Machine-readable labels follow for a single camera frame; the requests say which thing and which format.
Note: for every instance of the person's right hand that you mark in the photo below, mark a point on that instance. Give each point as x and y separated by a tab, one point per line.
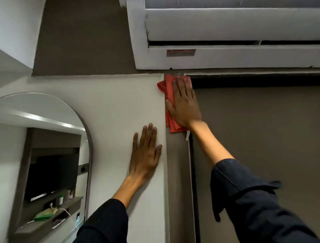
186	110

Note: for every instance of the person's left hand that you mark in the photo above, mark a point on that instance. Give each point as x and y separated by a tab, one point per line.
143	160

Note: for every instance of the person's right middle finger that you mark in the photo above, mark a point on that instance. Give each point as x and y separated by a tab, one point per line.
182	86

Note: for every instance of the person's left little finger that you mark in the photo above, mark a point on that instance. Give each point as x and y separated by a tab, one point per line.
135	142

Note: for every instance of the person's right little finger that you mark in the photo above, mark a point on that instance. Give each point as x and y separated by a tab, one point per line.
194	96

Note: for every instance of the person's right thumb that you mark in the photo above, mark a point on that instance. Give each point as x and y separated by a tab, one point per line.
170	106

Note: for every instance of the person's left middle finger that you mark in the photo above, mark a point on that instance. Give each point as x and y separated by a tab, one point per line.
148	136

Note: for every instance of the person's left thumb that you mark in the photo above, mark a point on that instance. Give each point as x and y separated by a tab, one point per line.
158	152

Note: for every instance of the red cleaning cloth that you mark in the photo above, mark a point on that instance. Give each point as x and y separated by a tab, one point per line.
168	87

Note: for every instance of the person's left forearm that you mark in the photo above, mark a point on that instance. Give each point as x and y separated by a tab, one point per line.
110	215

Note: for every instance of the person's right forearm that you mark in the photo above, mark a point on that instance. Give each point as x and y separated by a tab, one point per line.
245	195

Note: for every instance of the white air conditioner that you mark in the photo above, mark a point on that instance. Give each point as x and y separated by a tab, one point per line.
225	55

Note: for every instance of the brown door panel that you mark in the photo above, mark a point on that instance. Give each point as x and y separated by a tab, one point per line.
262	130

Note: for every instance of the black television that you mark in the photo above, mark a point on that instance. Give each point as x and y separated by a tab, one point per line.
50	175

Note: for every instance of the small white bottle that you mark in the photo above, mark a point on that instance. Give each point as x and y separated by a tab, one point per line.
61	200

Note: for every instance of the green packet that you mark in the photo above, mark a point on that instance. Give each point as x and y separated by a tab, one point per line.
45	214

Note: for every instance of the grey wooden door frame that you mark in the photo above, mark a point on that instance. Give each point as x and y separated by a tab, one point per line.
178	180

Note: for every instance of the arched wall mirror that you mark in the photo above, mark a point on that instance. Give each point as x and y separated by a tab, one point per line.
42	117

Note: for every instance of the grey wall shelf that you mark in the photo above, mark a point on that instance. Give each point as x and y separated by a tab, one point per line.
47	221

